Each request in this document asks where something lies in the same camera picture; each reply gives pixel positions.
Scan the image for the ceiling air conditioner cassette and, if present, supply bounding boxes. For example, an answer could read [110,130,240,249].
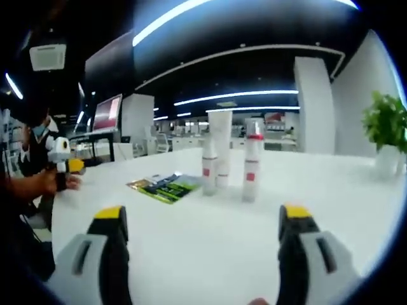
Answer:
[29,44,67,71]

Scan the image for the green black skincare sachet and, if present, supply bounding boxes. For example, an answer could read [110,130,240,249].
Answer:
[137,175,204,205]

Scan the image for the long ceiling light strip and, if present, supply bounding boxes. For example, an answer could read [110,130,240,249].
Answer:
[132,0,214,45]

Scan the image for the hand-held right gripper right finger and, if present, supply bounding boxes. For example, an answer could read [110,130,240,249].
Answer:
[277,204,364,305]

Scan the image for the dark standing desk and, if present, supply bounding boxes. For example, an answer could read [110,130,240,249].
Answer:
[68,130,121,163]

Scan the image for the computer monitor red screen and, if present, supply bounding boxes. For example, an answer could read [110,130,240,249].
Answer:
[91,93,123,133]

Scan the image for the gold skincare sachet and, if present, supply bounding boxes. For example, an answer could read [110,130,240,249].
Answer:
[126,179,152,189]

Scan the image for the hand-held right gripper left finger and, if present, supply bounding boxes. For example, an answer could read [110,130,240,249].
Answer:
[53,205,130,305]

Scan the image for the thin ceiling light strip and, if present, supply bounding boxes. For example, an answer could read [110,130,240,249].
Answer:
[231,105,301,111]
[174,90,300,107]

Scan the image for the blue white skincare sachet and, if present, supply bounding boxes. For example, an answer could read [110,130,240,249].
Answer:
[144,173,181,187]

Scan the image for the person's left hand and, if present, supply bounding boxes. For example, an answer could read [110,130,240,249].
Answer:
[43,170,83,193]

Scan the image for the white office workbenches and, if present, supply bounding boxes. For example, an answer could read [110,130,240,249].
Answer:
[152,125,298,156]

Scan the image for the red-collared white skincare bottle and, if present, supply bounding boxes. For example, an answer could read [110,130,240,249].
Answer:
[244,116,266,171]

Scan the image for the person's dark clothed torso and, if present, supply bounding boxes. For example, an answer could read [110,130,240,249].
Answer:
[0,125,60,282]

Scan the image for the white skincare tube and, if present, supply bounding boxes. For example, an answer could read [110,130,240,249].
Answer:
[207,110,233,189]

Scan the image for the potted green plant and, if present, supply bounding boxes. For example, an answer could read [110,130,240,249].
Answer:
[362,91,407,175]

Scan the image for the white square pillar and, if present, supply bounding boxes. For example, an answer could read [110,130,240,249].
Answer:
[122,93,155,158]
[294,56,336,155]

